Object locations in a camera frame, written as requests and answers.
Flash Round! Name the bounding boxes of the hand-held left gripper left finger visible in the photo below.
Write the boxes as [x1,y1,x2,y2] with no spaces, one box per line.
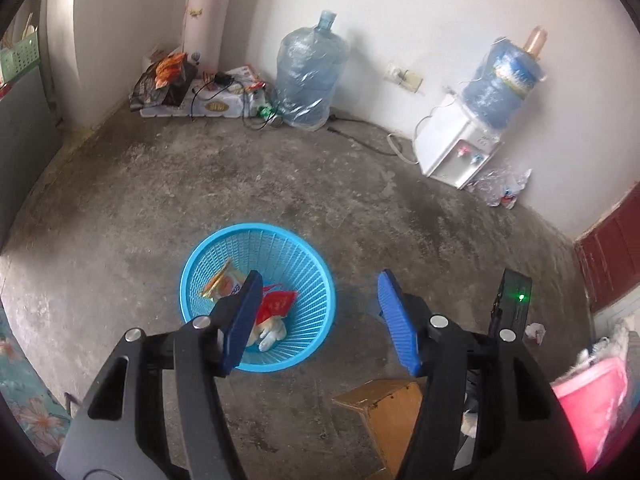
[55,270,264,480]

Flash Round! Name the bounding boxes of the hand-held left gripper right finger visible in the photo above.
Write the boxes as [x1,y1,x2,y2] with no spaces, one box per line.
[377,269,591,480]

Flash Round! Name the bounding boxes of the white cotton glove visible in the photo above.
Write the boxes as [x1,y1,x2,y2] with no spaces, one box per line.
[245,317,288,353]

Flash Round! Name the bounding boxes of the red snack packet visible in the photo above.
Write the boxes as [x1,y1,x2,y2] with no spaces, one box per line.
[255,285,299,328]

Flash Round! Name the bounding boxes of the orange snack packet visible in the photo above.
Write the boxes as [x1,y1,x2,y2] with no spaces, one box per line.
[200,259,247,303]

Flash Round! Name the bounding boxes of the blue plastic basket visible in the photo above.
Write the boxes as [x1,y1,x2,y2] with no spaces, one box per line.
[180,223,337,373]

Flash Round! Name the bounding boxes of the brown cardboard piece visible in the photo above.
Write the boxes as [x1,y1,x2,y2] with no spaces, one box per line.
[332,379,426,480]

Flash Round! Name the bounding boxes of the red door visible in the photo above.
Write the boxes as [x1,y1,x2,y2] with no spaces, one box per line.
[574,195,640,311]

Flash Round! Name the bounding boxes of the cream fleece blanket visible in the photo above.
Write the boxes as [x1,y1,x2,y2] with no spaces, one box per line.
[577,317,640,367]

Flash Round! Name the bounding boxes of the crumpled clear plastic bottles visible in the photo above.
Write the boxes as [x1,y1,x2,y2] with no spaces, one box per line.
[472,167,532,208]

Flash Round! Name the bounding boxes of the white water dispenser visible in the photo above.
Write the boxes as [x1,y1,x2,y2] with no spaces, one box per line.
[414,105,503,190]

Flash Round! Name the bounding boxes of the flat white box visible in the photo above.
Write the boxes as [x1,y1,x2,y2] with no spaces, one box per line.
[140,65,266,120]

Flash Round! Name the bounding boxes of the blue water jug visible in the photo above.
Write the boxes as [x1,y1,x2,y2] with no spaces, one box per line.
[460,27,548,131]

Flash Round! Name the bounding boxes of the floral light blue blanket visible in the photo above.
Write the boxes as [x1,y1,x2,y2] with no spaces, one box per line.
[0,305,71,456]

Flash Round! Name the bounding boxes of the dark snack bags pile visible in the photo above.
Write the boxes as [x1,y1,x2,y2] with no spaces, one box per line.
[130,52,198,111]

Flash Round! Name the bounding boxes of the empty clear water jug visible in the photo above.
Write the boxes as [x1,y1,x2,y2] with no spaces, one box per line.
[275,10,350,131]

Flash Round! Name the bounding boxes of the grey cabinet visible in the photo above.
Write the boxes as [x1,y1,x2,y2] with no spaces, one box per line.
[0,67,61,248]

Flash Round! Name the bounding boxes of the rolled floral pink mat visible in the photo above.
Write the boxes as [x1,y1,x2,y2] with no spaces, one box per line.
[182,0,231,71]

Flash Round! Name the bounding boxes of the green plastic storage basket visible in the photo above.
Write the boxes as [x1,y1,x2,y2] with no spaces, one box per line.
[0,30,41,86]

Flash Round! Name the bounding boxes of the black power cable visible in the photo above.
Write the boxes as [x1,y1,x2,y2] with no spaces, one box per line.
[327,116,401,157]

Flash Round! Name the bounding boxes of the white wall outlet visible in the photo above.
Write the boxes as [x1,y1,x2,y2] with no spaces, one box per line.
[384,62,423,93]

